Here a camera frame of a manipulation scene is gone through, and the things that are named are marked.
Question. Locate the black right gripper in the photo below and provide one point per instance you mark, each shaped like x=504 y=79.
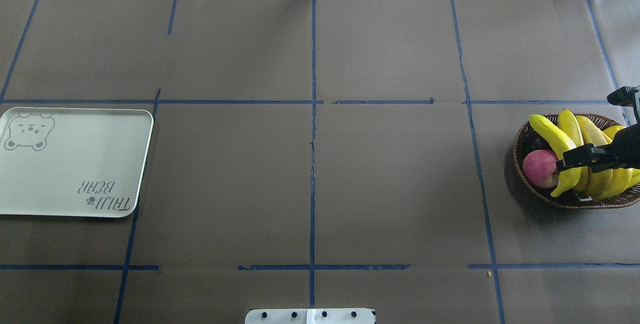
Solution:
x=629 y=145

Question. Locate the yellow banana bunch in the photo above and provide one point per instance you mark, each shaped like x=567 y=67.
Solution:
x=621 y=177
x=599 y=178
x=568 y=123

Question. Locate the woven wicker basket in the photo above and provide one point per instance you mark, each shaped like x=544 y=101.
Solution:
x=519 y=186

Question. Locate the red pink apple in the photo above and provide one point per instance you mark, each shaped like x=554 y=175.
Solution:
x=540 y=169

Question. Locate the dark purple plum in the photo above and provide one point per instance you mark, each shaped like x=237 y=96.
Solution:
x=536 y=142

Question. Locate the white bear tray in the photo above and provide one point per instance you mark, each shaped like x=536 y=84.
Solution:
x=73 y=162

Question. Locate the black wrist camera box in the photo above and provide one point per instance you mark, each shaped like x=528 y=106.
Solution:
x=627 y=96

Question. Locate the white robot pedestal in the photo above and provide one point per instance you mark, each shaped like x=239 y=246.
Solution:
x=358 y=315

